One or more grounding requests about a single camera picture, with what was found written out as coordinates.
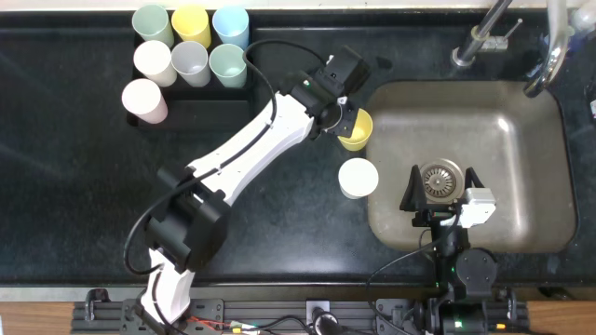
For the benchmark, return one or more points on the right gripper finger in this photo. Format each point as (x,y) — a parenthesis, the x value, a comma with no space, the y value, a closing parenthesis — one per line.
(472,179)
(413,193)

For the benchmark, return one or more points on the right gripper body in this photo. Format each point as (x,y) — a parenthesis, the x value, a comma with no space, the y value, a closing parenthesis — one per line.
(430,218)

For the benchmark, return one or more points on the white cup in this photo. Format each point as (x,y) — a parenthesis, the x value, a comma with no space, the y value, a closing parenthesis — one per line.
(357,177)
(153,59)

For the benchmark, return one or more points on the yellow cup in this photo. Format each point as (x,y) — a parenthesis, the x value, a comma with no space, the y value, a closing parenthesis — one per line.
(190,21)
(362,132)

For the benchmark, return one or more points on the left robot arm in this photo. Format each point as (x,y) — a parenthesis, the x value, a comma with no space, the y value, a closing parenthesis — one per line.
(279,125)

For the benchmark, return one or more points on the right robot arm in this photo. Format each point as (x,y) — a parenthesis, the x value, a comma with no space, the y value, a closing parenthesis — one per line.
(475,272)

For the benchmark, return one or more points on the steel sink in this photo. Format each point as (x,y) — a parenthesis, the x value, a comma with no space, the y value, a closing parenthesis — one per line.
(512,139)

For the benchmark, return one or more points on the steel tap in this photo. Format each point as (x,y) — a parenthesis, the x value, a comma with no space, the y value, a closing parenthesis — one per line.
(465,51)

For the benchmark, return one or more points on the blue soap bottle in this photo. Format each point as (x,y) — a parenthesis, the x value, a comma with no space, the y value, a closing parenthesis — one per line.
(584,18)

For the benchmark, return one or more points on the black tray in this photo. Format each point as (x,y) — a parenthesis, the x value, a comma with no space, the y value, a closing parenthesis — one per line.
(209,109)

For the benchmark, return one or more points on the green cup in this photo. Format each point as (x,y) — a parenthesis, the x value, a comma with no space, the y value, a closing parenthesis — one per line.
(227,62)
(151,21)

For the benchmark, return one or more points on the blue cup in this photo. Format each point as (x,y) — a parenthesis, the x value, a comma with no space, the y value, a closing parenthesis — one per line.
(230,23)

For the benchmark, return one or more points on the grey cup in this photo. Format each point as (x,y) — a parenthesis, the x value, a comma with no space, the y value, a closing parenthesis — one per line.
(190,59)

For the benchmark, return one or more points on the pink cup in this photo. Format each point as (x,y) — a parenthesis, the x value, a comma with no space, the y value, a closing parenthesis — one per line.
(142,97)

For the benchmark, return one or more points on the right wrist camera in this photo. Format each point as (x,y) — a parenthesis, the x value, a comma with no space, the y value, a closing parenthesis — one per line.
(477,207)

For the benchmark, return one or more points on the mounting rail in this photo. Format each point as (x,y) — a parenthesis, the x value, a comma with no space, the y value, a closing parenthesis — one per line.
(270,312)

